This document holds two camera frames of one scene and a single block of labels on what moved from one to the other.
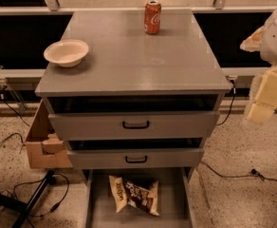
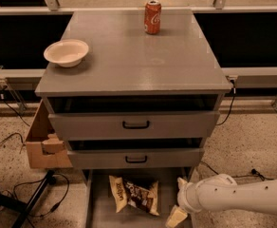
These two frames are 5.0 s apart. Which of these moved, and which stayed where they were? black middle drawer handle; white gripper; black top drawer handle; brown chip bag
Moved: white gripper
Stayed: brown chip bag; black top drawer handle; black middle drawer handle
